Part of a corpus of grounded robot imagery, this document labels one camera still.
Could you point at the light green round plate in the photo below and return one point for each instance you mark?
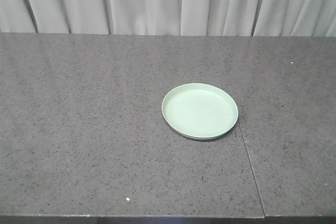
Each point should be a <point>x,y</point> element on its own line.
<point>199,111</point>

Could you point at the white pleated curtain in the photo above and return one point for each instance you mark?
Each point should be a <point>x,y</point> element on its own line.
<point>171,17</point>

